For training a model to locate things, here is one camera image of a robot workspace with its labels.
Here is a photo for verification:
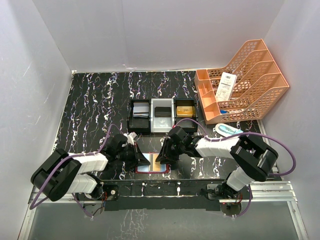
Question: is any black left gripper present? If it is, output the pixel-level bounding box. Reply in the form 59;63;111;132
116;142;150;167

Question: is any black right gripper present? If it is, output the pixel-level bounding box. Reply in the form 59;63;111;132
157;138;185;165

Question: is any red leather card holder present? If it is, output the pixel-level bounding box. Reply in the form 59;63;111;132
135;153;170;174

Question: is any white VIP chip card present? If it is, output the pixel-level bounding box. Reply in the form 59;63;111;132
132;101;149;118

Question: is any gold magnetic stripe card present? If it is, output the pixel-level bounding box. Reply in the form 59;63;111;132
149;153;167;173

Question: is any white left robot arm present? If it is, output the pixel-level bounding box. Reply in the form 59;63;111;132
30;132;151;202

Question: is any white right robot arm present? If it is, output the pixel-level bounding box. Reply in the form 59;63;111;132
156;126;279;199

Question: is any black card in white bin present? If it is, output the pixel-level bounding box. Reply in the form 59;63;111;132
154;106;172;117

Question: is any white bin middle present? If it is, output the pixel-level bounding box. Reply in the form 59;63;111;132
150;98;175;133

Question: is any black bin left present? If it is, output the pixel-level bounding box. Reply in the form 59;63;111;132
127;99;151;135

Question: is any black bin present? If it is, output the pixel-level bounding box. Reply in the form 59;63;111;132
127;99;151;135
173;98;198;134

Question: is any black bin right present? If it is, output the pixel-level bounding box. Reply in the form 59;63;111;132
173;98;198;134

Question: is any white blue tape dispenser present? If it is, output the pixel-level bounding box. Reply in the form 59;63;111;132
215;123;243;137

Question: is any white paper receipt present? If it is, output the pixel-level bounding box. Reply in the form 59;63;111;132
215;72;237;102

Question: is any orange plastic desk organizer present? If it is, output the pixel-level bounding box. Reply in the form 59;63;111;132
194;39;290;125

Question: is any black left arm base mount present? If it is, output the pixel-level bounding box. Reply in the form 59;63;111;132
69;174;119;220

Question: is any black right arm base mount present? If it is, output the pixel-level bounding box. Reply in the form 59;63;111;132
200;183;253;218

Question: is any aluminium frame rail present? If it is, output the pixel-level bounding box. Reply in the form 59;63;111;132
19;181;309;240

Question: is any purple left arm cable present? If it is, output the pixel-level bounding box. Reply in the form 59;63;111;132
29;123;126;211

